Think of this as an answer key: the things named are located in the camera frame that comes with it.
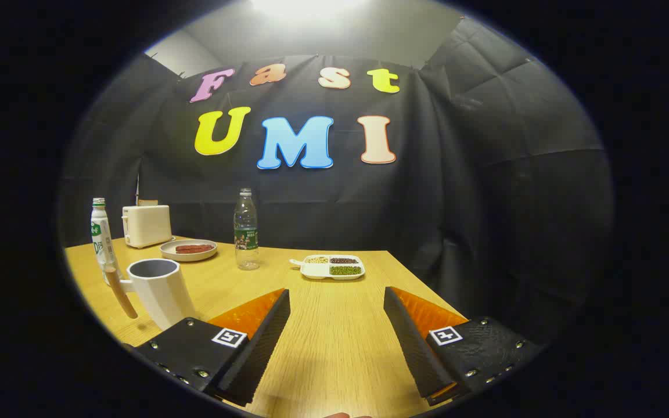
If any white juice bottle green label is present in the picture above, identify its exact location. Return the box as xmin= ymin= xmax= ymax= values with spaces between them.
xmin=91 ymin=198 xmax=120 ymax=286

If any white divided dish of beans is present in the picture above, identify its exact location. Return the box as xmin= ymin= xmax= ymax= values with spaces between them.
xmin=289 ymin=254 xmax=366 ymax=281

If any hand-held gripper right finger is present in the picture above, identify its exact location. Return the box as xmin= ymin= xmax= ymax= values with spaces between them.
xmin=383 ymin=286 xmax=544 ymax=407

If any wooden table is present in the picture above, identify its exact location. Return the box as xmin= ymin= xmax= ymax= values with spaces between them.
xmin=64 ymin=235 xmax=469 ymax=418

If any cream toaster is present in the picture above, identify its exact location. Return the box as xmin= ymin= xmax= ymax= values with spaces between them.
xmin=122 ymin=204 xmax=174 ymax=249

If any white cup with wooden handle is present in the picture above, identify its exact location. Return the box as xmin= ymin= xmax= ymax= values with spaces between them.
xmin=105 ymin=258 xmax=196 ymax=331

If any clear plastic water bottle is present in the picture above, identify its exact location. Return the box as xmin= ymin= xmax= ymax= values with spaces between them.
xmin=233 ymin=188 xmax=260 ymax=271

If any round beige plate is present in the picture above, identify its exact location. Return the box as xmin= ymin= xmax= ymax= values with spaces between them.
xmin=160 ymin=239 xmax=218 ymax=262

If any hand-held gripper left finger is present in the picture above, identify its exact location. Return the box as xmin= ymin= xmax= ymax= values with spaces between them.
xmin=134 ymin=289 xmax=291 ymax=407

